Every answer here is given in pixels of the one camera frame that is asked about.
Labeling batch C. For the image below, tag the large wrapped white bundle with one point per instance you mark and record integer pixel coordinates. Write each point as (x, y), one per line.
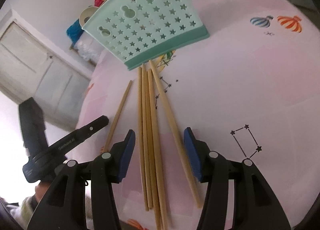
(89, 49)

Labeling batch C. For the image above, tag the left human hand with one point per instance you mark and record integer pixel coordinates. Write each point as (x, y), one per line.
(40, 190)

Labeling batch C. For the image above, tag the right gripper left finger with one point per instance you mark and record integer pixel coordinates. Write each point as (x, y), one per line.
(63, 205)

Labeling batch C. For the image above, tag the wooden chopstick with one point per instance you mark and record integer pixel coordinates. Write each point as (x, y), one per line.
(159, 169)
(140, 138)
(117, 116)
(152, 106)
(145, 143)
(177, 137)

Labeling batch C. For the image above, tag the mint green utensil holder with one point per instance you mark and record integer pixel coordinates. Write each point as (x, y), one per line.
(136, 31)

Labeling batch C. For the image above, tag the white panel door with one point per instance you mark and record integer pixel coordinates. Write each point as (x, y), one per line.
(30, 70)

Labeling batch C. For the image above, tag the pink balloon pattern tablecloth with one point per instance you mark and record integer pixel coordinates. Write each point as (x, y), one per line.
(243, 77)

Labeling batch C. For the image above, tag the blue plastic bag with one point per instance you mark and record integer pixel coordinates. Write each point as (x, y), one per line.
(74, 32)

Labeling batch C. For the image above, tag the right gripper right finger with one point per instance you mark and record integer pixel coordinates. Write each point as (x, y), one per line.
(255, 204)

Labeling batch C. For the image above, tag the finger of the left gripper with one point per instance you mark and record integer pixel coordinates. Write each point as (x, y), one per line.
(73, 139)

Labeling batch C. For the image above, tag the cream ceramic soup spoon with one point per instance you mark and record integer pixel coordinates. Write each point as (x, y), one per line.
(87, 14)

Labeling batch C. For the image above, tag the red plastic bag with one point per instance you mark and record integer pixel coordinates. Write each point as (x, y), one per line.
(98, 3)

